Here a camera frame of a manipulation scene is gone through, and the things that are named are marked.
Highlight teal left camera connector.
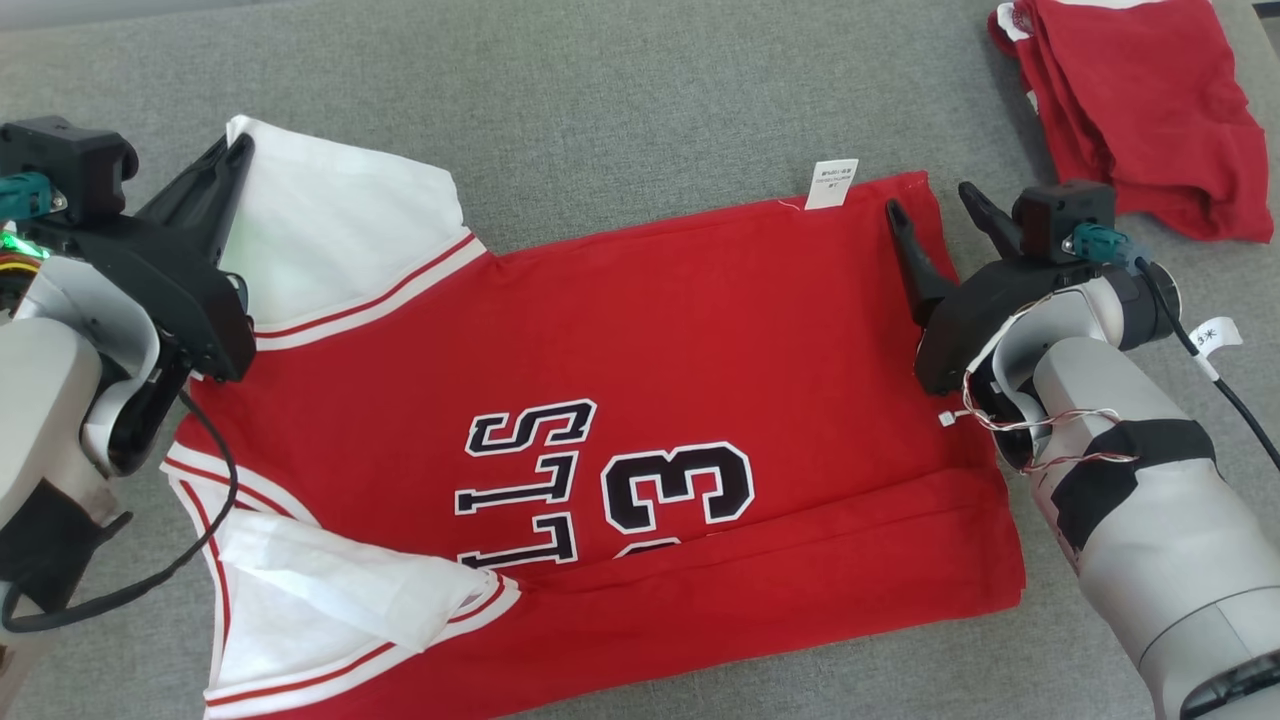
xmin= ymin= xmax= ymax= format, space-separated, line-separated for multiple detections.
xmin=0 ymin=171 xmax=58 ymax=222

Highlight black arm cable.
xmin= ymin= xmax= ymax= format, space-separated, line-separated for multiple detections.
xmin=1134 ymin=257 xmax=1280 ymax=473
xmin=0 ymin=388 xmax=240 ymax=634

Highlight red white twisted wires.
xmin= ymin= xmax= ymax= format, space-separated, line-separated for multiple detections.
xmin=939 ymin=290 xmax=1142 ymax=477

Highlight white cable label tag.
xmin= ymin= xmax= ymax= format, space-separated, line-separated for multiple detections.
xmin=1187 ymin=317 xmax=1245 ymax=382

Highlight red white basketball jersey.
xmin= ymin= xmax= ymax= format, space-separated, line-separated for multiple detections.
xmin=160 ymin=114 xmax=1027 ymax=720

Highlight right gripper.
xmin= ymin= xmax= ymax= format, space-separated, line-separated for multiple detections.
xmin=884 ymin=181 xmax=1087 ymax=397

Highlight red basketball shorts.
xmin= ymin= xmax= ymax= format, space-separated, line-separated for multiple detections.
xmin=987 ymin=0 xmax=1276 ymax=245

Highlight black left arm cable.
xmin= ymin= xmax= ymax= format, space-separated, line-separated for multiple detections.
xmin=0 ymin=388 xmax=240 ymax=634

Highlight grey fabric sofa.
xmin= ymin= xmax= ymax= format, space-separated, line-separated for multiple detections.
xmin=0 ymin=0 xmax=1280 ymax=720

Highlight teal right camera connector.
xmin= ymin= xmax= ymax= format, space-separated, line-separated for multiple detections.
xmin=1061 ymin=224 xmax=1133 ymax=267

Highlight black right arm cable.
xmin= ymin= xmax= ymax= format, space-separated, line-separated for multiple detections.
xmin=1134 ymin=257 xmax=1280 ymax=473

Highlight teal camera connector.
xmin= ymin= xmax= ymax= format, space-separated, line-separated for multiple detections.
xmin=0 ymin=171 xmax=58 ymax=222
xmin=1061 ymin=224 xmax=1133 ymax=267

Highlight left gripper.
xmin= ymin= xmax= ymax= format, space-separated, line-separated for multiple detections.
xmin=44 ymin=134 xmax=258 ymax=384

